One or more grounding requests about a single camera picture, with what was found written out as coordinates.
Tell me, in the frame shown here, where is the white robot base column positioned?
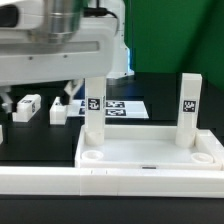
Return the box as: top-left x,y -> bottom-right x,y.
106,0 -> 134,79

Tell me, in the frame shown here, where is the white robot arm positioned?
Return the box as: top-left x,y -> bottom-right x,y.
0,0 -> 119,113

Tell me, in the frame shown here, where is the white sheet with fiducial tags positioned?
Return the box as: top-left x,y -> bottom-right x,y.
68,100 -> 149,119

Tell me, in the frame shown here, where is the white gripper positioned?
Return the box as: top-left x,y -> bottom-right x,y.
0,17 -> 117,104

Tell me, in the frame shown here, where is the white desk tabletop tray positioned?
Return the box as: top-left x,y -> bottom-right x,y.
75,125 -> 224,171

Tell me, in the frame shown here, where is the white block at left edge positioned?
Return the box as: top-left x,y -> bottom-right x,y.
0,125 -> 3,145

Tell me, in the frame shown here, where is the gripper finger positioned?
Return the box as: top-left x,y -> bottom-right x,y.
0,86 -> 14,113

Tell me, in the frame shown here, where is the white front fence rail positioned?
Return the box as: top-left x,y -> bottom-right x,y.
0,166 -> 224,198

